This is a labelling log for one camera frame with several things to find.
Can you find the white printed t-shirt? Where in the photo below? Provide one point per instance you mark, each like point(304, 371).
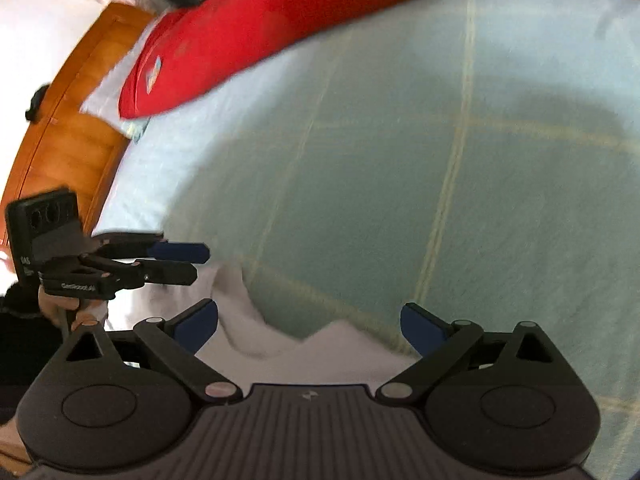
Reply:
point(280, 365)

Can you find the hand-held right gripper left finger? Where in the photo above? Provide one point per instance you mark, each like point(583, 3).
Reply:
point(197, 324)

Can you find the person's left forearm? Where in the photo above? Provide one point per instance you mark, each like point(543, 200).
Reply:
point(25, 340)

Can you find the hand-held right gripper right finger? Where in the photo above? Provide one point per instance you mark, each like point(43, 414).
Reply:
point(420, 329)

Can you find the person's left hand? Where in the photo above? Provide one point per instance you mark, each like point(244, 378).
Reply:
point(57, 306)

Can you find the wooden headboard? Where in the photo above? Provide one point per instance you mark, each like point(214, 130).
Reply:
point(65, 125)

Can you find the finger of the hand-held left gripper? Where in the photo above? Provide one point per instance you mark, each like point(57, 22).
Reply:
point(170, 274)
point(180, 251)

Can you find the red rolled quilt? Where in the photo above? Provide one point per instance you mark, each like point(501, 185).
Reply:
point(300, 15)

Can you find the grey checked pillow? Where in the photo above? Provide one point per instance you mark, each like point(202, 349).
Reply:
point(107, 95)

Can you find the light blue checked blanket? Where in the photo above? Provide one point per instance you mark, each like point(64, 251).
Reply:
point(400, 185)

